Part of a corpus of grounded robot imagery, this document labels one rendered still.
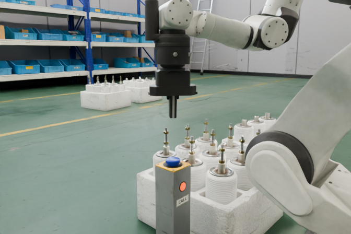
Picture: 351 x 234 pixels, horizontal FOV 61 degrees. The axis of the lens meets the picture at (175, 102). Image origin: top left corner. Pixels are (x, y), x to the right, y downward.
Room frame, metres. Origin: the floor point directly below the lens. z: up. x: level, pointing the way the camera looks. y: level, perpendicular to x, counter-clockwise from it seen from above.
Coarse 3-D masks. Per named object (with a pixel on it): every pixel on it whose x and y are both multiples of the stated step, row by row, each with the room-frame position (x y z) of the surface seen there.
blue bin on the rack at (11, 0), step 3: (6, 0) 4.73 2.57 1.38; (9, 0) 4.66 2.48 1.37; (12, 0) 4.62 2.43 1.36; (15, 0) 4.66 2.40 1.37; (18, 0) 4.69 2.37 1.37; (21, 0) 4.72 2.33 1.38; (24, 0) 4.74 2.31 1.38; (27, 0) 4.78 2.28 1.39; (15, 3) 4.66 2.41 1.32; (18, 3) 4.70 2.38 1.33; (21, 3) 4.72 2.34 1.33; (24, 3) 4.75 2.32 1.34; (27, 3) 4.79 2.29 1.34; (30, 3) 4.83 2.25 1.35; (33, 3) 4.86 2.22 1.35
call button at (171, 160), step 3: (168, 159) 0.76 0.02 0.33; (171, 159) 0.76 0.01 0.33; (174, 159) 0.76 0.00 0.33; (177, 159) 0.76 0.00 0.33; (168, 162) 0.75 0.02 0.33; (171, 162) 0.75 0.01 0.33; (174, 162) 0.75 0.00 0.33; (177, 162) 0.75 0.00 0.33; (168, 165) 0.75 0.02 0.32; (171, 165) 0.75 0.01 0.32; (174, 165) 0.75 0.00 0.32; (177, 165) 0.75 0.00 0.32
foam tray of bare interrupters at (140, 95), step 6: (132, 90) 3.58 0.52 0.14; (138, 90) 3.52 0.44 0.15; (144, 90) 3.55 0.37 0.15; (132, 96) 3.58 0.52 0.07; (138, 96) 3.52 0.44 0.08; (144, 96) 3.55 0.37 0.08; (150, 96) 3.64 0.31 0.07; (156, 96) 3.72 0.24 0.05; (138, 102) 3.52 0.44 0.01; (144, 102) 3.54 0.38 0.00
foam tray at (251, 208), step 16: (144, 176) 0.99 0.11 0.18; (144, 192) 0.99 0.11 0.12; (192, 192) 0.87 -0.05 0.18; (240, 192) 0.87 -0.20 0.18; (256, 192) 0.87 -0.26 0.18; (144, 208) 0.99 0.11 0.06; (192, 208) 0.84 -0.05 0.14; (208, 208) 0.80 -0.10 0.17; (224, 208) 0.77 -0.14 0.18; (240, 208) 0.80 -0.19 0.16; (256, 208) 0.88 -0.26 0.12; (272, 208) 0.97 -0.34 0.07; (192, 224) 0.84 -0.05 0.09; (208, 224) 0.80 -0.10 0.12; (224, 224) 0.76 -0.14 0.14; (240, 224) 0.80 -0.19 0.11; (256, 224) 0.88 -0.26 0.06; (272, 224) 0.97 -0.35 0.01
